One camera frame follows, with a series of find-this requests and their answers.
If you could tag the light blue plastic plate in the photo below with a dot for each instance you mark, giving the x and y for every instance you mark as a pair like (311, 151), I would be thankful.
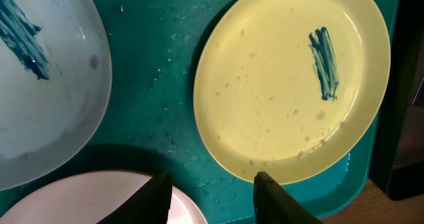
(56, 78)

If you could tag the pink plastic plate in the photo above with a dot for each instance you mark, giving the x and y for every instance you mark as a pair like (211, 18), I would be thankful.
(89, 197)

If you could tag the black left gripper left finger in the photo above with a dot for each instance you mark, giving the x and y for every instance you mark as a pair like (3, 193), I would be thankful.
(149, 204)

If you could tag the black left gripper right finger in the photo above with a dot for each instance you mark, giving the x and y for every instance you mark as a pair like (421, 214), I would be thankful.
(273, 205)

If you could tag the yellow plastic plate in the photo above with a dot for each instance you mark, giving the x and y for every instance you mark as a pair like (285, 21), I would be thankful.
(289, 87)

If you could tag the teal plastic tray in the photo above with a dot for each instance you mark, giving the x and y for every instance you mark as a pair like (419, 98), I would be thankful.
(149, 121)

